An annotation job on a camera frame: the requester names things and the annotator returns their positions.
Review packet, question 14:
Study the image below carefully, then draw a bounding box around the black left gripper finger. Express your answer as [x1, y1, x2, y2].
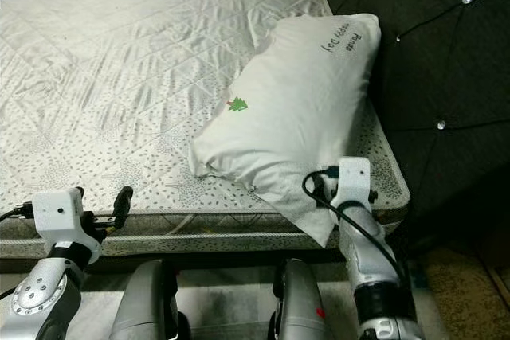
[112, 186, 134, 229]

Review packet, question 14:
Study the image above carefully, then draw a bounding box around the white pillow with green tree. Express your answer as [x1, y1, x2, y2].
[189, 12, 382, 248]

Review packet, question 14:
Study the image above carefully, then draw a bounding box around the silver robot left leg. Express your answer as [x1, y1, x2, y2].
[108, 259, 184, 340]

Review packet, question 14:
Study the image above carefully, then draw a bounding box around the silver robot leg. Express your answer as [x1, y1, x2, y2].
[267, 259, 332, 340]
[108, 259, 184, 340]

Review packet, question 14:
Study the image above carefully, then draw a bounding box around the grey quilted spotted mattress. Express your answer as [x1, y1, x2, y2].
[0, 0, 411, 260]

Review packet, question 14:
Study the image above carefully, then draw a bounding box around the silver robot right leg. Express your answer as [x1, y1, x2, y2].
[267, 259, 332, 340]

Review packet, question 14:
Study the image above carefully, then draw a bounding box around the brown floor mat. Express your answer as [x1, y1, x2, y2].
[406, 240, 510, 340]

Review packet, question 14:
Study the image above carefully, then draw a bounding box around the black tufted headboard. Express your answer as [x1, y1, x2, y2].
[307, 0, 510, 237]

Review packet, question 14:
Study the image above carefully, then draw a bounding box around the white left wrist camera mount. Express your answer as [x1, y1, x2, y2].
[30, 189, 104, 265]

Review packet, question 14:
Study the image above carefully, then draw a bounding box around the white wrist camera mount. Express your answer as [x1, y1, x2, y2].
[336, 157, 375, 217]
[30, 189, 104, 265]

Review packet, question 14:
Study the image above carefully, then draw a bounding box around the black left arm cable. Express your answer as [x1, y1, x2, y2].
[0, 205, 37, 221]

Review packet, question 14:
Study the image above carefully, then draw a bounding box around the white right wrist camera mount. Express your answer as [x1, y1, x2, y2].
[336, 157, 375, 217]

